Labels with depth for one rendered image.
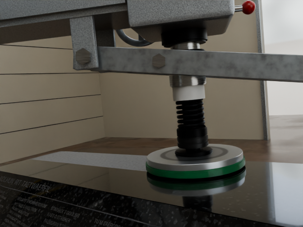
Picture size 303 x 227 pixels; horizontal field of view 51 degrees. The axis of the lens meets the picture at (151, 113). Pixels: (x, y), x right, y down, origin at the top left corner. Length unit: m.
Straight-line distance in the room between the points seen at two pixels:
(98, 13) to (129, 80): 6.21
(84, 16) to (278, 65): 0.39
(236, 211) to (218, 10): 0.35
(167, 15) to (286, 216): 0.39
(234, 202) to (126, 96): 6.48
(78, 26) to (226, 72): 0.31
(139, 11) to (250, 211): 0.40
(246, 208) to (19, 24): 0.56
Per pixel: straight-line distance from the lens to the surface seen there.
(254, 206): 0.50
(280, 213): 0.48
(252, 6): 0.80
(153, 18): 0.62
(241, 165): 0.68
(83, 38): 0.68
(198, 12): 0.62
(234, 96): 5.71
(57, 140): 6.60
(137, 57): 0.67
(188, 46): 0.69
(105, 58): 0.68
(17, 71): 6.18
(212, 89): 5.86
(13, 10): 0.73
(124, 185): 0.64
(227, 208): 0.50
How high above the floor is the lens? 1.01
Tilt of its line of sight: 4 degrees down
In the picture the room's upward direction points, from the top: 5 degrees counter-clockwise
